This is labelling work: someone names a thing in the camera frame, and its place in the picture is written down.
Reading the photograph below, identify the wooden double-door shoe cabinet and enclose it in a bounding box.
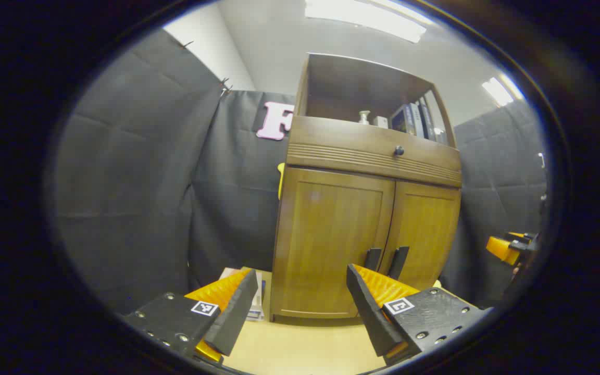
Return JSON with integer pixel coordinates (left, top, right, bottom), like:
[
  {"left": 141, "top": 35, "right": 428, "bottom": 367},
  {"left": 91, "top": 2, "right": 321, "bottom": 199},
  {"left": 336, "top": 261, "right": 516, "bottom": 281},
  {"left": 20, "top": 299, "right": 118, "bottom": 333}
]
[{"left": 270, "top": 52, "right": 463, "bottom": 321}]

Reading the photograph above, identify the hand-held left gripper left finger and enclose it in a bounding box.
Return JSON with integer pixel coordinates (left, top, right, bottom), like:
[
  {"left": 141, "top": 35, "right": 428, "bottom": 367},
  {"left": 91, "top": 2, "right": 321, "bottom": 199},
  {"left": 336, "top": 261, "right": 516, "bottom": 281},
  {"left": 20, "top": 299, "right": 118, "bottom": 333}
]
[{"left": 123, "top": 268, "right": 259, "bottom": 365}]

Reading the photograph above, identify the grey blue book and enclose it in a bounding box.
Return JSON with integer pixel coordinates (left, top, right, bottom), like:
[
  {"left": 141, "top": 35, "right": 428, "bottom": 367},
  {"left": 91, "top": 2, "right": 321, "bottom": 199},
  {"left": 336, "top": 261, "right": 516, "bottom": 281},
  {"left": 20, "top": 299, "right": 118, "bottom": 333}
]
[{"left": 409, "top": 103, "right": 427, "bottom": 139}]

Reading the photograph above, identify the white booklet stack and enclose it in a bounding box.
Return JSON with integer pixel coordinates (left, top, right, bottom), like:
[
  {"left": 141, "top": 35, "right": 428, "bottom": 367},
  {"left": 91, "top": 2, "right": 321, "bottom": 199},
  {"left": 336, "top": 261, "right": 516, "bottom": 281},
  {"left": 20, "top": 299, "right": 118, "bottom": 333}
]
[{"left": 219, "top": 267, "right": 265, "bottom": 321}]

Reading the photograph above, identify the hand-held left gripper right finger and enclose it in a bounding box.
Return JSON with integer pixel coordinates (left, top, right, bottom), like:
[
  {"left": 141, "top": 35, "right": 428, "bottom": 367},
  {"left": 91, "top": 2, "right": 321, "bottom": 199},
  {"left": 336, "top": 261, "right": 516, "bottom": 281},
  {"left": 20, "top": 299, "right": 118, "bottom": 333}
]
[{"left": 346, "top": 264, "right": 493, "bottom": 366}]

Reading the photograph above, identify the dark blue book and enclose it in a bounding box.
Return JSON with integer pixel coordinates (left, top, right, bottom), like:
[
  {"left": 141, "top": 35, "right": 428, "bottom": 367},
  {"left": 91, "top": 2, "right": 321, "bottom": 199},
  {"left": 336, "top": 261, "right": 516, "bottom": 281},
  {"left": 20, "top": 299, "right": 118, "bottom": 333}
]
[
  {"left": 418, "top": 98, "right": 438, "bottom": 141},
  {"left": 390, "top": 104, "right": 416, "bottom": 135}
]

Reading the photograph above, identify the large ceiling light panel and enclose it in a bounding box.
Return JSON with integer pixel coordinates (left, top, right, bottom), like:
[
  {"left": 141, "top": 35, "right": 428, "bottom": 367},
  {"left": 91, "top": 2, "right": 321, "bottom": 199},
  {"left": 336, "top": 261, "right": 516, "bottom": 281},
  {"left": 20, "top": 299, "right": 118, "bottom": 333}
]
[{"left": 305, "top": 0, "right": 428, "bottom": 43}]

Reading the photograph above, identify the wooden shoe cabinet door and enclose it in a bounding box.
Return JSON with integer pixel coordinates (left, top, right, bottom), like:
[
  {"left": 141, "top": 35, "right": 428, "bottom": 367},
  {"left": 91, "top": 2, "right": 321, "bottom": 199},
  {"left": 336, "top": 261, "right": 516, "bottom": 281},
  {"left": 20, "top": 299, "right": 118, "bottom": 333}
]
[
  {"left": 271, "top": 167, "right": 396, "bottom": 319},
  {"left": 378, "top": 180, "right": 461, "bottom": 292}
]

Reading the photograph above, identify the small ceiling light panel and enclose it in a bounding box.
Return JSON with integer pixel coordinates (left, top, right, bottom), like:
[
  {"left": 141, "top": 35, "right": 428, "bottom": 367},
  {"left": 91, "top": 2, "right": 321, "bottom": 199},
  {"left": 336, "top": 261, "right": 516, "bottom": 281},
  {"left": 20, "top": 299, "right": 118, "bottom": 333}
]
[{"left": 482, "top": 77, "right": 524, "bottom": 107}]

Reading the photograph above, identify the wooden ribbed cabinet drawer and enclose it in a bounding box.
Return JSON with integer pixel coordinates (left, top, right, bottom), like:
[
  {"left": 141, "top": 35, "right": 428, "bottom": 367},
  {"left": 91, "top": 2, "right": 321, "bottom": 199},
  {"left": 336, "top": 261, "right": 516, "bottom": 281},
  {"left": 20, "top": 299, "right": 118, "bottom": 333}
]
[{"left": 286, "top": 116, "right": 462, "bottom": 188}]

